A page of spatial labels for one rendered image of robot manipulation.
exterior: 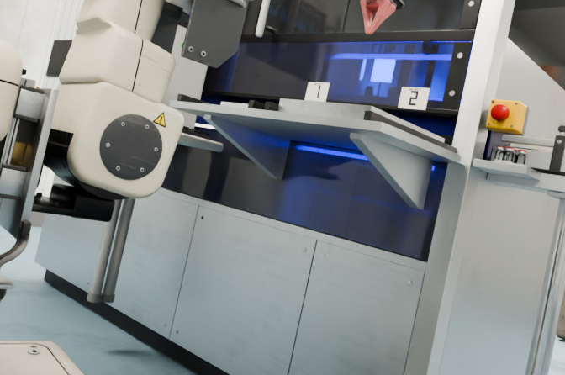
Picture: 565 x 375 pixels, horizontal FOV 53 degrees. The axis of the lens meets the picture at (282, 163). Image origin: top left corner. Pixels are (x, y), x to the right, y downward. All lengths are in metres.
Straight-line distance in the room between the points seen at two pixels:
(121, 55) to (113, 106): 0.08
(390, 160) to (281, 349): 0.72
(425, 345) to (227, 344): 0.70
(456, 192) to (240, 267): 0.77
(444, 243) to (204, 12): 0.85
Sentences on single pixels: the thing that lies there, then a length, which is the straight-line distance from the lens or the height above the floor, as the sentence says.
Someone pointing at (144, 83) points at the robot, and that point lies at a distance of 0.94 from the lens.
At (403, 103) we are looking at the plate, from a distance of 1.60.
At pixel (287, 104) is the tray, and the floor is 0.90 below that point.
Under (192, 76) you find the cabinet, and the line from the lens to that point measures 2.05.
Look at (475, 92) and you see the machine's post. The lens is 1.52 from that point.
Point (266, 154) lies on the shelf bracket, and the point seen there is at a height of 0.80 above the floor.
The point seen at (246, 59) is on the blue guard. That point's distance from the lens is 2.05.
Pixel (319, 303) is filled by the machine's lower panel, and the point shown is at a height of 0.40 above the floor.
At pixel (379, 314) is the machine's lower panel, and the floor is 0.44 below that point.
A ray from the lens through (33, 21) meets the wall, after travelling 4.55.
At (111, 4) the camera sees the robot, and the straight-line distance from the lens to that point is 0.98.
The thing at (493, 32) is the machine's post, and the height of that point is 1.20.
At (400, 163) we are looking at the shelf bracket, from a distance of 1.38.
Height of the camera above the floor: 0.72
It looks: 2 degrees up
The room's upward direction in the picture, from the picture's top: 12 degrees clockwise
